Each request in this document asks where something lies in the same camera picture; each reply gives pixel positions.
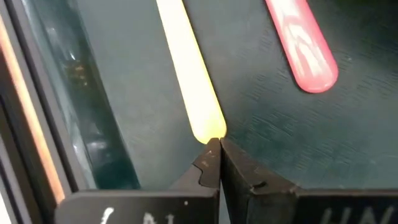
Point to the black metal table frame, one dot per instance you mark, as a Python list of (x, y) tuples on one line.
[(18, 161)]

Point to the dark green plastic tray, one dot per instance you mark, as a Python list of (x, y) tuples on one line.
[(264, 124)]

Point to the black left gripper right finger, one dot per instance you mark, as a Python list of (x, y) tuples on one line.
[(311, 207)]

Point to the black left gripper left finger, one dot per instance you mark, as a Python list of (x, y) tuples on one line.
[(140, 207)]

